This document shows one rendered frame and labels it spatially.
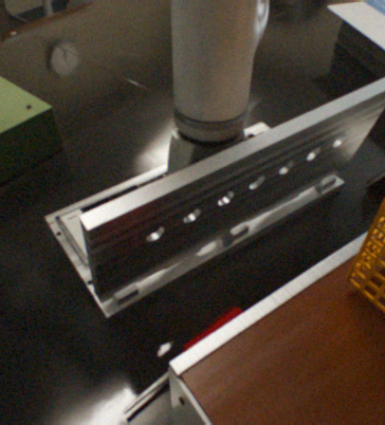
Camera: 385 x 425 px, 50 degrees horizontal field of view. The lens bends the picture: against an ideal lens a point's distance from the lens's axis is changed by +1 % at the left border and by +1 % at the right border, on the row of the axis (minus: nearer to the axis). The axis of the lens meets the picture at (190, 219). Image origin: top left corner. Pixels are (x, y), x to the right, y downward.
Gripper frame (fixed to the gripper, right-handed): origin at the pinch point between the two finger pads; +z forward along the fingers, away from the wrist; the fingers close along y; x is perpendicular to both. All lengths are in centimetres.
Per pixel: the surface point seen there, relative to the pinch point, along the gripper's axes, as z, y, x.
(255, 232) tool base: 2.3, -5.1, 5.7
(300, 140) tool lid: -14.6, -7.5, 7.7
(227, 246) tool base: 2.2, 0.0, 5.3
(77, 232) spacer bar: 1.2, 16.9, -8.4
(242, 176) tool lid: -12.9, 0.8, 7.4
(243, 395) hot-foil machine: -15.4, 17.0, 26.5
